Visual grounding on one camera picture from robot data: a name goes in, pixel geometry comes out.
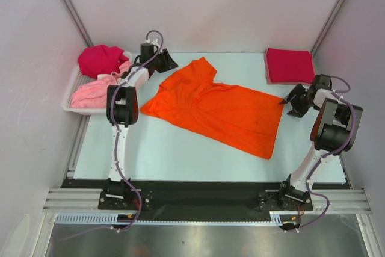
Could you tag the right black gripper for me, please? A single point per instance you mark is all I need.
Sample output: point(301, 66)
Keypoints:
point(298, 111)

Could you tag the folded red t shirt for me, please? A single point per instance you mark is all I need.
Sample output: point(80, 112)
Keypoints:
point(291, 66)

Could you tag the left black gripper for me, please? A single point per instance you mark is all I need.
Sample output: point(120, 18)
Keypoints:
point(168, 62)

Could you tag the white plastic basket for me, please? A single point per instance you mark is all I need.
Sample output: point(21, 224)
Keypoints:
point(77, 80)

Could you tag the orange t shirt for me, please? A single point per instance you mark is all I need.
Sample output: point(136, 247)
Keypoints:
point(237, 116)

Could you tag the crumpled pink t shirt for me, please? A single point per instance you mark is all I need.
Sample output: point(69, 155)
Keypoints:
point(93, 95)

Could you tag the aluminium frame rail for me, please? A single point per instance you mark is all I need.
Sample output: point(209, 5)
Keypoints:
point(346, 201)

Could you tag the white slotted cable duct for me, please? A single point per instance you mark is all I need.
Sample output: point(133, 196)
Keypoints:
point(121, 219)

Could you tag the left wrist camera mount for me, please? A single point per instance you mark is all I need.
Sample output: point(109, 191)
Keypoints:
point(154, 42)

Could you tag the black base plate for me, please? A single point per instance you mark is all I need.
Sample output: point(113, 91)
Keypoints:
point(196, 200)

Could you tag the crumpled magenta t shirt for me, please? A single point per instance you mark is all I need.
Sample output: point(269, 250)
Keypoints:
point(101, 59)

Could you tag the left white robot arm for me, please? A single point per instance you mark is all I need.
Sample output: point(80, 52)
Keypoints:
point(122, 112)

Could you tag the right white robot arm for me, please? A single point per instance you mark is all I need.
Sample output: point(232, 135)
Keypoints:
point(333, 132)

